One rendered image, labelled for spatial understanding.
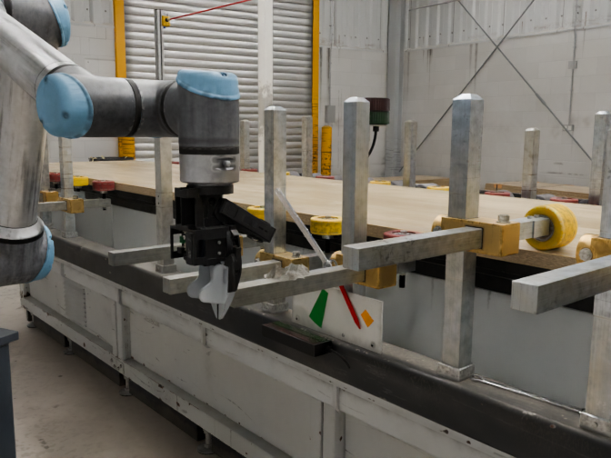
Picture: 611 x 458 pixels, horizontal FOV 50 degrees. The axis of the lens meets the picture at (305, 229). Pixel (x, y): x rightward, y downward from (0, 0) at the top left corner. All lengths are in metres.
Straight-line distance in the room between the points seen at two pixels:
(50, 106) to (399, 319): 0.87
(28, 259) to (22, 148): 0.30
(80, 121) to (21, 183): 0.70
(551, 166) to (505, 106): 1.19
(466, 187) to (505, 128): 9.17
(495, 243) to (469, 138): 0.17
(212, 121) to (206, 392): 1.49
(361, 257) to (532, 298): 0.24
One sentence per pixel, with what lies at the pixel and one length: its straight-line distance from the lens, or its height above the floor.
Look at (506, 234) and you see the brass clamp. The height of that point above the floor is 0.95.
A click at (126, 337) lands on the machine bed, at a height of 0.26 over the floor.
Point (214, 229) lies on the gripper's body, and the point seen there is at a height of 0.96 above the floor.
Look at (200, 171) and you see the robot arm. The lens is 0.95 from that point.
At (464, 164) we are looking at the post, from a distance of 1.06.
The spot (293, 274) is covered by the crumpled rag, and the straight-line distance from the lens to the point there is 1.08.
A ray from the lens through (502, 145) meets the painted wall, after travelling 10.26.
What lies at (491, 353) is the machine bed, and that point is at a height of 0.67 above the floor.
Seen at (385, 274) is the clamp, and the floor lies 0.85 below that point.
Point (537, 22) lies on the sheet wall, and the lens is 10.06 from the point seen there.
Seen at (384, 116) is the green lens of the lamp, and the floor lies 1.13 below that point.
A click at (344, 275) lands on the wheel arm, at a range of 1.18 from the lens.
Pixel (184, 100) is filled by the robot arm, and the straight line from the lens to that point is 0.96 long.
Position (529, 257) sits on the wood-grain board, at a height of 0.89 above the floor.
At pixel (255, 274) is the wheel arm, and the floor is 0.81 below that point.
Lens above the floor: 1.11
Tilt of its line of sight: 9 degrees down
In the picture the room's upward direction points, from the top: straight up
